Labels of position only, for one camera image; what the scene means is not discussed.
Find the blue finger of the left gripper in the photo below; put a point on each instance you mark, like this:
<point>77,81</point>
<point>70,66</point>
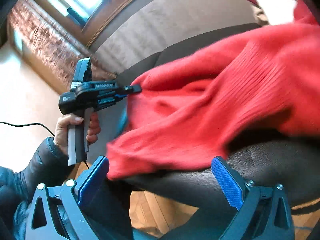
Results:
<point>122,92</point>

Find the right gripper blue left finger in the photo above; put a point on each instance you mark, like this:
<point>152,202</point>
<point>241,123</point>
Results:
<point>55,210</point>

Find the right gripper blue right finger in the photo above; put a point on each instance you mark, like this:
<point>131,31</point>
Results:
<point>262,212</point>

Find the red knit sweater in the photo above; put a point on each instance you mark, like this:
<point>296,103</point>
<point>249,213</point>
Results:
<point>190,109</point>

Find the left forearm dark jacket sleeve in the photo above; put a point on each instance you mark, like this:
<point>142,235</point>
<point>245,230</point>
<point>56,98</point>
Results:
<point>49,166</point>

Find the person's left hand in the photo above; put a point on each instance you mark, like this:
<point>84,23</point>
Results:
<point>60,138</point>

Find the brown patterned left curtain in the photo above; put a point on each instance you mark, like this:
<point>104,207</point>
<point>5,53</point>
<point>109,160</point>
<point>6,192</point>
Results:
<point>48,48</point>

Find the cream knit sweater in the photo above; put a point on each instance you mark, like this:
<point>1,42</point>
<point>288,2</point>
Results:
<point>274,12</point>

